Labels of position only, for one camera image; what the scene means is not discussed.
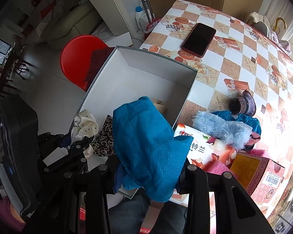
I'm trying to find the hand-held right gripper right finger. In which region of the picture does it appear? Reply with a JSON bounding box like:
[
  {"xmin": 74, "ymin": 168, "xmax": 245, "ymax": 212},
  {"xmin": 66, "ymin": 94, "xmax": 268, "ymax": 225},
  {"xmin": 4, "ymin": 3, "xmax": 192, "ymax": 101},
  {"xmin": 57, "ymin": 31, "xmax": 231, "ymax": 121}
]
[{"xmin": 178, "ymin": 164, "xmax": 275, "ymax": 234}]

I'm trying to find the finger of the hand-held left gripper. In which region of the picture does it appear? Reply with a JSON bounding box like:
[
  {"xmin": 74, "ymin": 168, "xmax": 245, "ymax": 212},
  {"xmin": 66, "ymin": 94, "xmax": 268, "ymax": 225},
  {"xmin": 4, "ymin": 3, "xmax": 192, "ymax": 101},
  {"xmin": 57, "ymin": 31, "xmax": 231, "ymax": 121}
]
[
  {"xmin": 38, "ymin": 132, "xmax": 72, "ymax": 156},
  {"xmin": 43, "ymin": 136, "xmax": 93, "ymax": 176}
]

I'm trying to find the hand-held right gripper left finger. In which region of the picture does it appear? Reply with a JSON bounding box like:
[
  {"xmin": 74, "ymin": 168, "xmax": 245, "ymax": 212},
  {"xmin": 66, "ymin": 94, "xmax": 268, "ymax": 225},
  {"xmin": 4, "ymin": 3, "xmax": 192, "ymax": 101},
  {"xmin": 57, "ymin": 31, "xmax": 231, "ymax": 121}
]
[{"xmin": 46, "ymin": 156, "xmax": 124, "ymax": 234}]

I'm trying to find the pink square sponge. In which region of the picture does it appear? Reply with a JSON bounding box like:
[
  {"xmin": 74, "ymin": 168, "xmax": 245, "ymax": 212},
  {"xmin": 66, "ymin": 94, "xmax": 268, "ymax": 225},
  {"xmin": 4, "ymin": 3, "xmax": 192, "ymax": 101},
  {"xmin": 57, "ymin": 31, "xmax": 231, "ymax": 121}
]
[{"xmin": 205, "ymin": 160, "xmax": 233, "ymax": 176}]

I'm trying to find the cream polka dot scrunchie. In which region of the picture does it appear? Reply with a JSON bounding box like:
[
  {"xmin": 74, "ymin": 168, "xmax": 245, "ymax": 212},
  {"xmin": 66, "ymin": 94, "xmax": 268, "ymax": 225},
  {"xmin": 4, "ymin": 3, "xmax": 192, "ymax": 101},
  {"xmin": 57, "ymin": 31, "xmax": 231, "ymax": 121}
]
[{"xmin": 71, "ymin": 110, "xmax": 99, "ymax": 161}]

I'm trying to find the leopard print scrunchie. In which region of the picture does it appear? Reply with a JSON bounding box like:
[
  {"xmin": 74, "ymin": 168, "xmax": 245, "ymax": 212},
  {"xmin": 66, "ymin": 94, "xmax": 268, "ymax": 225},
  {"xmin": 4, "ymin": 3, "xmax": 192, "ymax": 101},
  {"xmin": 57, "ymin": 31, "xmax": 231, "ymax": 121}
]
[{"xmin": 93, "ymin": 114, "xmax": 116, "ymax": 158}]

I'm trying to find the blue microfibre cloth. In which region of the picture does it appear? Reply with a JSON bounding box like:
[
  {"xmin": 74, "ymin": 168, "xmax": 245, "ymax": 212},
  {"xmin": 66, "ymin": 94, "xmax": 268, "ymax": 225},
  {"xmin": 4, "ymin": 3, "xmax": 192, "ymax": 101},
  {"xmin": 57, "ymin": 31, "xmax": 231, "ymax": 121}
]
[
  {"xmin": 112, "ymin": 97, "xmax": 194, "ymax": 203},
  {"xmin": 211, "ymin": 110, "xmax": 262, "ymax": 139}
]

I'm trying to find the light blue fluffy cloth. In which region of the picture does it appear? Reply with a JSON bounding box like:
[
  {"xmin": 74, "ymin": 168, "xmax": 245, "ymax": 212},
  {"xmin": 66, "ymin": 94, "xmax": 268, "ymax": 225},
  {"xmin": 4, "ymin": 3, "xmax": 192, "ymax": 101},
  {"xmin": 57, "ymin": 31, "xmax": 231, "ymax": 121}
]
[{"xmin": 192, "ymin": 111, "xmax": 252, "ymax": 150}]

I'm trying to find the pink knitted hat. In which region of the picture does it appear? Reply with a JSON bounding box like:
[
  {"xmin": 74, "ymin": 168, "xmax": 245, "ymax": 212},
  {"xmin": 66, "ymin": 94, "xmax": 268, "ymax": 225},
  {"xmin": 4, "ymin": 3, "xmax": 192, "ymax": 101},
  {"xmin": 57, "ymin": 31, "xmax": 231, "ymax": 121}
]
[{"xmin": 243, "ymin": 130, "xmax": 262, "ymax": 152}]

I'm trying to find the purple crocheted shoe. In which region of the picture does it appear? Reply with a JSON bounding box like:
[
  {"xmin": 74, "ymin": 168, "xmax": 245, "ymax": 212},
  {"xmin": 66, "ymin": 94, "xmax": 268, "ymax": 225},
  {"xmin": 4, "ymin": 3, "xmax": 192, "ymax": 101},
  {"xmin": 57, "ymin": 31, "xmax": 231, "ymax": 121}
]
[{"xmin": 228, "ymin": 90, "xmax": 257, "ymax": 117}]

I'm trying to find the white cardboard box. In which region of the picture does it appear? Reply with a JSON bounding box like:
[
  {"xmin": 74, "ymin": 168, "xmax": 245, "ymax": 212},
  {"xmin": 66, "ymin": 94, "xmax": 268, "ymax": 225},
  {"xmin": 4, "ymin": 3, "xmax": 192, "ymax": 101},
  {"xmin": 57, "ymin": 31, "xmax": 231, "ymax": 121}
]
[{"xmin": 78, "ymin": 46, "xmax": 198, "ymax": 200}]

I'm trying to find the person's left forearm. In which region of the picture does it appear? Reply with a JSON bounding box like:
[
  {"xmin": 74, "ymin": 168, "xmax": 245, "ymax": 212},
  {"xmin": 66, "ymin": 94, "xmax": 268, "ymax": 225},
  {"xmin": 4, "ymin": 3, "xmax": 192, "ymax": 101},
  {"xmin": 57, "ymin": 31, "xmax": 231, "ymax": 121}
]
[{"xmin": 0, "ymin": 195, "xmax": 28, "ymax": 234}]

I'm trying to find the beige soft item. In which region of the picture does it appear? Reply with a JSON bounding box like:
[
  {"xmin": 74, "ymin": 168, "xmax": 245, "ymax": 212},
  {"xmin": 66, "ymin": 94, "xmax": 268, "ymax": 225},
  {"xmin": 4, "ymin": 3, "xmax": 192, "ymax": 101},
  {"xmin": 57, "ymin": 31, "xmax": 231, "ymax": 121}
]
[{"xmin": 153, "ymin": 99, "xmax": 169, "ymax": 114}]

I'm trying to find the printed tissue pack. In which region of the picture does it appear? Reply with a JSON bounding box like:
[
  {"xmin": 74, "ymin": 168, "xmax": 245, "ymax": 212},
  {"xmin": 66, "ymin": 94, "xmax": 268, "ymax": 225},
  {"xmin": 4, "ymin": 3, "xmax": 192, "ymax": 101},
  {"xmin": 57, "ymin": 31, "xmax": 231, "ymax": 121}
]
[{"xmin": 173, "ymin": 123, "xmax": 237, "ymax": 172}]

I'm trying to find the pink patterned box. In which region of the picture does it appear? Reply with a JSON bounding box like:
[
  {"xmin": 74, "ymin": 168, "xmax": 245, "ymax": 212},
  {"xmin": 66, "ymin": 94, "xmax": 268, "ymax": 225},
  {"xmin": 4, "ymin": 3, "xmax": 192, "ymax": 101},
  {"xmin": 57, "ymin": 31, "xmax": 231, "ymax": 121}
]
[{"xmin": 230, "ymin": 151, "xmax": 286, "ymax": 203}]

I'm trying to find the dark wooden chair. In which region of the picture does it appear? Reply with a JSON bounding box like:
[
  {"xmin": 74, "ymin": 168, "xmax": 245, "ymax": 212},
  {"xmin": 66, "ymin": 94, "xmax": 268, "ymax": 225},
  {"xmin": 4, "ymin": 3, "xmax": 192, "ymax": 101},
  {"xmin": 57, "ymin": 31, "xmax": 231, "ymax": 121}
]
[{"xmin": 0, "ymin": 46, "xmax": 35, "ymax": 98}]

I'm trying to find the red plastic chair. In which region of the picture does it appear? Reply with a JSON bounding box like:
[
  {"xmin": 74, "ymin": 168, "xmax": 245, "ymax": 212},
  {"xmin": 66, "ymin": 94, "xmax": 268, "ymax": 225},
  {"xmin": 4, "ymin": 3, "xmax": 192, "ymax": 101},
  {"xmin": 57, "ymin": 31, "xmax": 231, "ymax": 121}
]
[{"xmin": 60, "ymin": 35, "xmax": 108, "ymax": 92}]

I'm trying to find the cream sofa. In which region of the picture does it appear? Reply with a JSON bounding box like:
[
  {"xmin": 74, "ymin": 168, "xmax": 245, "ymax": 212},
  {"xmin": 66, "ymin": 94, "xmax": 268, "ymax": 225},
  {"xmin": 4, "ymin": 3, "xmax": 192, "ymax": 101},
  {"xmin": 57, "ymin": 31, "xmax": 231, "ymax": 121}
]
[{"xmin": 38, "ymin": 4, "xmax": 104, "ymax": 45}]

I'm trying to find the white flat board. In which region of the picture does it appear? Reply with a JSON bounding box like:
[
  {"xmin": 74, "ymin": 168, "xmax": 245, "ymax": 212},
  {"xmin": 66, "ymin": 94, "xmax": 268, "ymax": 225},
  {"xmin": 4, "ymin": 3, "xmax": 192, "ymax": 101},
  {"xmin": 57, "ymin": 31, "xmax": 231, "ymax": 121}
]
[{"xmin": 105, "ymin": 32, "xmax": 134, "ymax": 48}]

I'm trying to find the checkered tablecloth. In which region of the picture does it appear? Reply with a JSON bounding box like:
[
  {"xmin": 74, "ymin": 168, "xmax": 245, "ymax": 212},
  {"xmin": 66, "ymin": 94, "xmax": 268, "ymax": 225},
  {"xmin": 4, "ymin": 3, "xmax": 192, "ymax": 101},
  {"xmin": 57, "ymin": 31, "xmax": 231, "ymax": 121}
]
[{"xmin": 139, "ymin": 0, "xmax": 293, "ymax": 225}]

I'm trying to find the dark smartphone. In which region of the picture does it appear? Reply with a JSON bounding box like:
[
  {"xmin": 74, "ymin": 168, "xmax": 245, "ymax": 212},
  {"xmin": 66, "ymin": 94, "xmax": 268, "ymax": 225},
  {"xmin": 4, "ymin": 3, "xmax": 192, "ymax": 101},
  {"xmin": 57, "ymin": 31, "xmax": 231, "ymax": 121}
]
[{"xmin": 181, "ymin": 22, "xmax": 217, "ymax": 58}]

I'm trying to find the white cabinet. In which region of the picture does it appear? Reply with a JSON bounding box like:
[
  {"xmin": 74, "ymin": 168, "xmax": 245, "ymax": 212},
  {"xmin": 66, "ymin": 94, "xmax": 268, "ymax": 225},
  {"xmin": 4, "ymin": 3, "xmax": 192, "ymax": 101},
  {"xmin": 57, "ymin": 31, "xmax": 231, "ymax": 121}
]
[{"xmin": 74, "ymin": 0, "xmax": 152, "ymax": 47}]

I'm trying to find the red mop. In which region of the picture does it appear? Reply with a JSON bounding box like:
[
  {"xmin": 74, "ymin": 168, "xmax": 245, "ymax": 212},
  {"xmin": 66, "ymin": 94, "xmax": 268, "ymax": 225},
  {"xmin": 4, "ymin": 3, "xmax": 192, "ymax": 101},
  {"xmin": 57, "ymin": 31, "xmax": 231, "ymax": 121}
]
[{"xmin": 135, "ymin": 0, "xmax": 163, "ymax": 40}]

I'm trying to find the white bottle with blue cap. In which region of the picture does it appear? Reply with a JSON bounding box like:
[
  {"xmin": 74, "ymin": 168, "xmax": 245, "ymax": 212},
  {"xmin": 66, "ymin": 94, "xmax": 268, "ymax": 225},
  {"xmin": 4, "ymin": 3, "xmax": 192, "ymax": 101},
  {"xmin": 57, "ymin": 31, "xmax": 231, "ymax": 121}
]
[{"xmin": 135, "ymin": 6, "xmax": 145, "ymax": 33}]

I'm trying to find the translucent white bottle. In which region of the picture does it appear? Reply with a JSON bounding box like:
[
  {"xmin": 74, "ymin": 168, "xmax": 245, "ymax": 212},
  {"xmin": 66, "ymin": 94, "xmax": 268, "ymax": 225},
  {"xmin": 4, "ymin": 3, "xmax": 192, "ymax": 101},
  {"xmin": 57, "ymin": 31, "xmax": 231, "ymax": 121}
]
[{"xmin": 140, "ymin": 12, "xmax": 152, "ymax": 33}]

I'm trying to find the yellow umbrella handle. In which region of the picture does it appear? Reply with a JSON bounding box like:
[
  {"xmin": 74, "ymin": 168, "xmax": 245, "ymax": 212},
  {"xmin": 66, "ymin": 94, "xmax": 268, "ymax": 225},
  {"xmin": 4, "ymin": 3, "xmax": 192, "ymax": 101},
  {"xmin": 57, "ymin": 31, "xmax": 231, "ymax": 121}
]
[{"xmin": 271, "ymin": 17, "xmax": 287, "ymax": 34}]

